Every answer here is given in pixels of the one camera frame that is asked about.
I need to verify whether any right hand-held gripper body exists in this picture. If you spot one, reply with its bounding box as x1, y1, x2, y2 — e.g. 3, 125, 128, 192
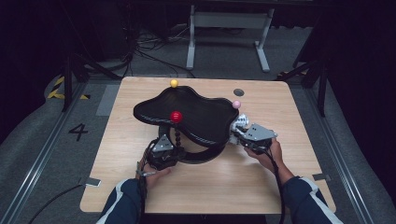
236, 123, 278, 155

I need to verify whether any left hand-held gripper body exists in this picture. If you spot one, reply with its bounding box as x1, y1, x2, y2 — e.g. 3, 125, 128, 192
143, 133, 188, 172

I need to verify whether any white and grey knitted cloth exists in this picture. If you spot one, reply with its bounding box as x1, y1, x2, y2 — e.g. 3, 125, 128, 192
229, 113, 250, 146

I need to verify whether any black two-tier wavy tray stand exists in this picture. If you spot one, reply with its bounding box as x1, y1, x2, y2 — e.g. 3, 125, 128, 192
133, 85, 241, 165

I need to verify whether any person's left hand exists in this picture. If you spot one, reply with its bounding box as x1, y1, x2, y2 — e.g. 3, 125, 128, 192
135, 161, 172, 189

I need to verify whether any person's right hand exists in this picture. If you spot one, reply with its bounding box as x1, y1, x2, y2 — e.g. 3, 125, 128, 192
244, 138, 284, 173

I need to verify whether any red ball knob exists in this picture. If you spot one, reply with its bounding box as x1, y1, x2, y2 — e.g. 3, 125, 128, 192
169, 110, 184, 124

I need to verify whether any grey tape piece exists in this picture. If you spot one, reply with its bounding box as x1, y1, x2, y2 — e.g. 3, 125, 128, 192
78, 176, 103, 189
312, 173, 332, 182

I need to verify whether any black tripod stand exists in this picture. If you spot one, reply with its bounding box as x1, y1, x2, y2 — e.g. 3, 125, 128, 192
61, 52, 122, 113
275, 59, 328, 118

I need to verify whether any yellow black hazard tape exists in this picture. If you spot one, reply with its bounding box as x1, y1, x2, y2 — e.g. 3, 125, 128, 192
46, 76, 92, 101

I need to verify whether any dark curtain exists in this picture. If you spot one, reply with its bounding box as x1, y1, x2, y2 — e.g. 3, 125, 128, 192
311, 0, 396, 194
0, 0, 74, 147

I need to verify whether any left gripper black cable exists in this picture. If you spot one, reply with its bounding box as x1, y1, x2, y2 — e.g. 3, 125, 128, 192
135, 139, 157, 224

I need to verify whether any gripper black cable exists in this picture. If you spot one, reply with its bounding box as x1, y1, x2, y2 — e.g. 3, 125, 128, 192
135, 139, 157, 224
262, 148, 288, 224

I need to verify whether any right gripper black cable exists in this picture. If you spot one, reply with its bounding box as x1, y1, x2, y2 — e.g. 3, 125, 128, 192
262, 148, 288, 224

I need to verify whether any metal floor rail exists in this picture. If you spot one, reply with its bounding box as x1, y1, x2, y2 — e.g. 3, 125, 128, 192
303, 85, 379, 224
0, 81, 90, 224

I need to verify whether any grey metal desk frame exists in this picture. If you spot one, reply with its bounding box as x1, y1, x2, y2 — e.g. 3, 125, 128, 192
185, 4, 276, 74

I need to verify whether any tangle of black floor cables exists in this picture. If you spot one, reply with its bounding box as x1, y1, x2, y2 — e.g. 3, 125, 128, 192
122, 26, 197, 78

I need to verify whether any black floor cable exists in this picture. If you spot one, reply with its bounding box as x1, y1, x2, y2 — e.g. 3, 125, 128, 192
27, 184, 87, 224

